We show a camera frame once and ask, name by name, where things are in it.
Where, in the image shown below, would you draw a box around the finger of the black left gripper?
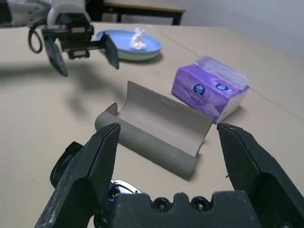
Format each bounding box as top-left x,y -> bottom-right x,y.
101,33 -> 120,70
45,35 -> 69,77

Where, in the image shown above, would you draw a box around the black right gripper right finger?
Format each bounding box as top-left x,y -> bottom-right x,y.
217,123 -> 304,228

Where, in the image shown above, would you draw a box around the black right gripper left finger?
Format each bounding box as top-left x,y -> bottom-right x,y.
34,123 -> 122,228

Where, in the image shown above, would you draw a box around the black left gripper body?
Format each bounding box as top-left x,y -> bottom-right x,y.
42,13 -> 102,60

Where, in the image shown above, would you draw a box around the black sunglasses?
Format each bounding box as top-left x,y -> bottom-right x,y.
49,141 -> 143,209

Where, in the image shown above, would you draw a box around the white tissue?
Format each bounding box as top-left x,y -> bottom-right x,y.
129,27 -> 147,51

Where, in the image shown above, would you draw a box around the blue plastic plate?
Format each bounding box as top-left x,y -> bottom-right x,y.
95,29 -> 164,54

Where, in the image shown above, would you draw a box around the grey glasses case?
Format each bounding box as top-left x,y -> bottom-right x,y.
94,80 -> 213,181

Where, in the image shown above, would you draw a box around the green plastic plate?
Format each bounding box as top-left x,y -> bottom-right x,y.
117,47 -> 163,62

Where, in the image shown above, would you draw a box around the purple tissue pack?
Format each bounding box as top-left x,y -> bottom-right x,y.
171,55 -> 250,124

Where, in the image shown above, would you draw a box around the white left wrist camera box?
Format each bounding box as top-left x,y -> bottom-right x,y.
46,0 -> 87,27

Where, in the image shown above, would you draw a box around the black left camera cable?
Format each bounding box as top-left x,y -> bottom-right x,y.
28,22 -> 48,55

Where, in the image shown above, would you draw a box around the side table with black frame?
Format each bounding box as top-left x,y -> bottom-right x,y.
85,0 -> 187,26

